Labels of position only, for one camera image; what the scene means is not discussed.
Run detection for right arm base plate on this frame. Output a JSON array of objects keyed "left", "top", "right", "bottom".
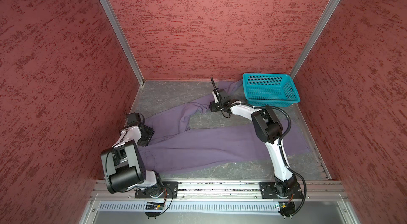
[{"left": 259, "top": 182, "right": 303, "bottom": 199}]

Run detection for purple trousers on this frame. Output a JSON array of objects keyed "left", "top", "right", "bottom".
[{"left": 138, "top": 79, "right": 311, "bottom": 174}]

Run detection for aluminium front rail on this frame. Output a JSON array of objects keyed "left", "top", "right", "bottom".
[{"left": 90, "top": 179, "right": 349, "bottom": 202}]

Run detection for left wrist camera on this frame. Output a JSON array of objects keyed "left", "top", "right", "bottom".
[{"left": 126, "top": 112, "right": 145, "bottom": 126}]

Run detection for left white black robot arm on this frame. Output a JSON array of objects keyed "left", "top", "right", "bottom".
[{"left": 101, "top": 124, "right": 165, "bottom": 198}]

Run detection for right connector board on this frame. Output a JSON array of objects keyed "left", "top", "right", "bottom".
[{"left": 279, "top": 202, "right": 296, "bottom": 217}]

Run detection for left connector board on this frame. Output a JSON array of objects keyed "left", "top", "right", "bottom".
[{"left": 145, "top": 202, "right": 166, "bottom": 211}]

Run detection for connector board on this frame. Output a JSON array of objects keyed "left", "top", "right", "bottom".
[
  {"left": 279, "top": 202, "right": 296, "bottom": 217},
  {"left": 145, "top": 202, "right": 166, "bottom": 211}
]

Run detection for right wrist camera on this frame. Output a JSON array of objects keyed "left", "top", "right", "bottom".
[{"left": 213, "top": 89, "right": 231, "bottom": 104}]

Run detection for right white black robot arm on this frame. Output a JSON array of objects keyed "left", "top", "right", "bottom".
[{"left": 209, "top": 101, "right": 299, "bottom": 198}]

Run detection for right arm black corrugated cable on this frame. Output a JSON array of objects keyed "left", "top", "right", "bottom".
[{"left": 210, "top": 77, "right": 308, "bottom": 217}]

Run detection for teal plastic basket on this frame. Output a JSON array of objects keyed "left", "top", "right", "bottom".
[{"left": 242, "top": 73, "right": 301, "bottom": 107}]

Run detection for aluminium corner post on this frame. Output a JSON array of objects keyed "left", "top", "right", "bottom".
[
  {"left": 290, "top": 0, "right": 341, "bottom": 79},
  {"left": 99, "top": 0, "right": 145, "bottom": 86}
]

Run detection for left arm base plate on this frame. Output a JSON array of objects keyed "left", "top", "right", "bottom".
[{"left": 134, "top": 181, "right": 179, "bottom": 199}]

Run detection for white slotted cable duct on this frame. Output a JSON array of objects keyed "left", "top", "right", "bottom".
[{"left": 98, "top": 201, "right": 280, "bottom": 214}]

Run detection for right aluminium corner post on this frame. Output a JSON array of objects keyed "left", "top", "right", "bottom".
[{"left": 290, "top": 0, "right": 341, "bottom": 79}]

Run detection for left aluminium corner post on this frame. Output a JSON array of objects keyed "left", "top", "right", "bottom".
[{"left": 99, "top": 0, "right": 145, "bottom": 86}]

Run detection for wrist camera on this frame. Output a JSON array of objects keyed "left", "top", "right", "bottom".
[
  {"left": 126, "top": 112, "right": 145, "bottom": 126},
  {"left": 213, "top": 89, "right": 231, "bottom": 104}
]

